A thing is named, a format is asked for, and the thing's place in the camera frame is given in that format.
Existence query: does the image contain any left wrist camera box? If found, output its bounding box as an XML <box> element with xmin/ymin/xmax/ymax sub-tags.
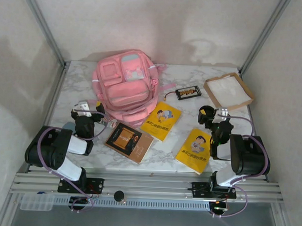
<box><xmin>74</xmin><ymin>101</ymin><xmax>92</xmax><ymax>118</ymax></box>

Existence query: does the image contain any brown hardcover book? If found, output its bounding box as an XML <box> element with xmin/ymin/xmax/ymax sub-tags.
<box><xmin>103</xmin><ymin>120</ymin><xmax>156</xmax><ymax>166</ymax></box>

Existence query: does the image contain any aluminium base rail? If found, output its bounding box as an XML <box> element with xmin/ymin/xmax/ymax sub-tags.
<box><xmin>9</xmin><ymin>168</ymin><xmax>285</xmax><ymax>206</ymax></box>

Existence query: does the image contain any small controller board with wires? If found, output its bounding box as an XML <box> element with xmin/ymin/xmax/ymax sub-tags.
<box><xmin>70</xmin><ymin>195</ymin><xmax>95</xmax><ymax>214</ymax></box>
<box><xmin>209</xmin><ymin>199</ymin><xmax>229</xmax><ymax>215</ymax></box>

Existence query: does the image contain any cardboard tray with white paper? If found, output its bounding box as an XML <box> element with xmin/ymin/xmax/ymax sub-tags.
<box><xmin>202</xmin><ymin>71</ymin><xmax>256</xmax><ymax>114</ymax></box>

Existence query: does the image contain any grey-blue oval object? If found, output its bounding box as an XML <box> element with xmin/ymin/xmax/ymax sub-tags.
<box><xmin>62</xmin><ymin>121</ymin><xmax>78</xmax><ymax>137</ymax></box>

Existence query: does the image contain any black round knob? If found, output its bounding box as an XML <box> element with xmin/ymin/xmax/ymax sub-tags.
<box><xmin>113</xmin><ymin>190</ymin><xmax>127</xmax><ymax>205</ymax></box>

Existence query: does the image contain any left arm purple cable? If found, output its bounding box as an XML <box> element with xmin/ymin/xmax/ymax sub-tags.
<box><xmin>35</xmin><ymin>106</ymin><xmax>108</xmax><ymax>214</ymax></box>

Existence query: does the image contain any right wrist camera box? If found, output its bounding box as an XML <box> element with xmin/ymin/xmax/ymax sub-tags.
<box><xmin>214</xmin><ymin>105</ymin><xmax>229</xmax><ymax>120</ymax></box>

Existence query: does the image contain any pink backpack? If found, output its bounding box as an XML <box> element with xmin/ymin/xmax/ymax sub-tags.
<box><xmin>89</xmin><ymin>47</ymin><xmax>178</xmax><ymax>129</ymax></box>

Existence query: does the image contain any yellow book with crouching boy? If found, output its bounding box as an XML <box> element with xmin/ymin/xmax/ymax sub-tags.
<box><xmin>139</xmin><ymin>100</ymin><xmax>183</xmax><ymax>143</ymax></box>

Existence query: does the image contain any aluminium frame post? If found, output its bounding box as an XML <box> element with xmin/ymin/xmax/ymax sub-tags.
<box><xmin>239</xmin><ymin>0</ymin><xmax>292</xmax><ymax>77</ymax></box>
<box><xmin>16</xmin><ymin>0</ymin><xmax>71</xmax><ymax>69</ymax></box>

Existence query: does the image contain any clear plastic organizer box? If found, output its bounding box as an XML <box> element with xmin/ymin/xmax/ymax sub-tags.
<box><xmin>20</xmin><ymin>192</ymin><xmax>55</xmax><ymax>212</ymax></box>

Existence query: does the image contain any patterned pencil pouch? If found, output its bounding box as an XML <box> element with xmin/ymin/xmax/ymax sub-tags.
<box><xmin>100</xmin><ymin>114</ymin><xmax>118</xmax><ymax>129</ymax></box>

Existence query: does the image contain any grey slotted cable duct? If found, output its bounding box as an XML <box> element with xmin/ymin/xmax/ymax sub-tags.
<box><xmin>53</xmin><ymin>195</ymin><xmax>210</xmax><ymax>212</ymax></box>

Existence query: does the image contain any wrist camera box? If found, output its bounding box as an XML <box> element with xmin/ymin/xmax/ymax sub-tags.
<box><xmin>74</xmin><ymin>101</ymin><xmax>92</xmax><ymax>118</ymax></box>
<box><xmin>214</xmin><ymin>105</ymin><xmax>229</xmax><ymax>120</ymax></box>

